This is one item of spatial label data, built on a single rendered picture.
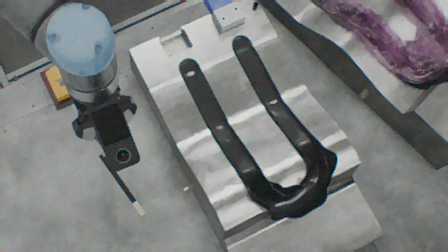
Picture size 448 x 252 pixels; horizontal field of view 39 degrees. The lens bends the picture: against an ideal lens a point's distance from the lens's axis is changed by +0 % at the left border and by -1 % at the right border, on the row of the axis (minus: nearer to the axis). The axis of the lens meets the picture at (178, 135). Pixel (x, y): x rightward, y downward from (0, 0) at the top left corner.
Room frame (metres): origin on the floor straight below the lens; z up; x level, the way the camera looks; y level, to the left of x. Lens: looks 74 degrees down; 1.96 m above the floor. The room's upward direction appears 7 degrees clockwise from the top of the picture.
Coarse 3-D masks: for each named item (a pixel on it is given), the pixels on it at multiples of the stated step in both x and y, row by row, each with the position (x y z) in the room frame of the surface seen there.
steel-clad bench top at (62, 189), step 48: (240, 0) 0.62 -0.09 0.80; (288, 48) 0.53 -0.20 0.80; (0, 96) 0.36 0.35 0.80; (48, 96) 0.37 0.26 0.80; (144, 96) 0.39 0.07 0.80; (336, 96) 0.44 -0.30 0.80; (0, 144) 0.27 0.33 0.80; (48, 144) 0.28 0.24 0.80; (96, 144) 0.29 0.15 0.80; (144, 144) 0.30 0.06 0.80; (384, 144) 0.35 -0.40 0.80; (0, 192) 0.18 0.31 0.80; (48, 192) 0.19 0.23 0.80; (96, 192) 0.20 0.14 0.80; (144, 192) 0.21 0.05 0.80; (192, 192) 0.22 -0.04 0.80; (384, 192) 0.26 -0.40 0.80; (432, 192) 0.27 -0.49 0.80; (0, 240) 0.09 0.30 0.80; (48, 240) 0.10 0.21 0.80; (96, 240) 0.11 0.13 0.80; (144, 240) 0.12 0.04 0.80; (192, 240) 0.13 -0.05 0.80; (384, 240) 0.17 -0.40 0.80; (432, 240) 0.18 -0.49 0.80
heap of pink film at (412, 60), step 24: (336, 0) 0.60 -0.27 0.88; (408, 0) 0.60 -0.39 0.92; (432, 0) 0.62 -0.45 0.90; (360, 24) 0.54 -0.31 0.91; (384, 24) 0.55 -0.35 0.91; (432, 24) 0.57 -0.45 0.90; (384, 48) 0.50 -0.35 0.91; (408, 48) 0.52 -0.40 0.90; (432, 48) 0.52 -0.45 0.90; (408, 72) 0.47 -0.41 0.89; (432, 72) 0.48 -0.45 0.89
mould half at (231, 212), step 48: (144, 48) 0.46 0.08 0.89; (192, 48) 0.47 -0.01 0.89; (240, 96) 0.39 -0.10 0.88; (288, 96) 0.40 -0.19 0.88; (192, 144) 0.29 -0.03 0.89; (288, 144) 0.30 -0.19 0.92; (336, 144) 0.30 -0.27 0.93; (240, 192) 0.20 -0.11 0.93; (336, 192) 0.24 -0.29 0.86; (240, 240) 0.13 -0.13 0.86; (288, 240) 0.14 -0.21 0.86; (336, 240) 0.15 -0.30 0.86
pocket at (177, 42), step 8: (176, 32) 0.50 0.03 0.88; (184, 32) 0.50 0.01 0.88; (160, 40) 0.48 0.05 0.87; (168, 40) 0.49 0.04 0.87; (176, 40) 0.49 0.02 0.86; (184, 40) 0.49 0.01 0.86; (168, 48) 0.47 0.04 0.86; (176, 48) 0.47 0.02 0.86; (184, 48) 0.48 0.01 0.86; (168, 56) 0.46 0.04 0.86
